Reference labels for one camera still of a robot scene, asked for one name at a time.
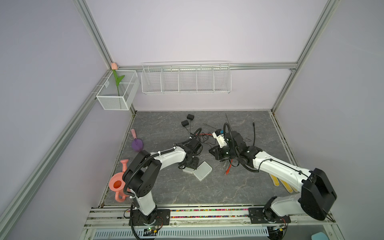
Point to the black power adapter far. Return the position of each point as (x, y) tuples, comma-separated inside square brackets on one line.
[(190, 117)]

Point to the white wire shelf basket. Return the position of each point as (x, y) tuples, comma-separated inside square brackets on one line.
[(187, 77)]

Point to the artificial tulip flower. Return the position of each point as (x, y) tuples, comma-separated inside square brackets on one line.
[(118, 78)]

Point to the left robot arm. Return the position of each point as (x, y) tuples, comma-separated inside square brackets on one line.
[(140, 176)]

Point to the black power adapter near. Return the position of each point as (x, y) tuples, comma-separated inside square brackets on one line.
[(185, 123)]

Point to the white mesh box basket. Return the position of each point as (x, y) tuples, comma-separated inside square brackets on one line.
[(108, 95)]

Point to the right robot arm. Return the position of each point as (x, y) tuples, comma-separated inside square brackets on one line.
[(315, 194)]

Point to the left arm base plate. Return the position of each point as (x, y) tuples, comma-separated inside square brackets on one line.
[(156, 217)]

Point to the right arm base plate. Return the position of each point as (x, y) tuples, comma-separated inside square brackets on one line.
[(258, 215)]

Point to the purple trowel pink handle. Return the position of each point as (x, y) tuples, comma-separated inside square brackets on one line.
[(137, 144)]

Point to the pink watering can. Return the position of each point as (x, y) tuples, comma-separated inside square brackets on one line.
[(116, 184)]

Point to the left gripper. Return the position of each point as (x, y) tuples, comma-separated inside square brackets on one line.
[(194, 165)]

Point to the yellow work glove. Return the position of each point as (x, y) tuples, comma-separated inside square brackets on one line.
[(277, 182)]

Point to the black power adapter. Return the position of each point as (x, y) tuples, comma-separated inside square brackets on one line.
[(185, 123), (190, 117)]

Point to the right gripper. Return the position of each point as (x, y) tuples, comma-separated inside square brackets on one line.
[(216, 153)]

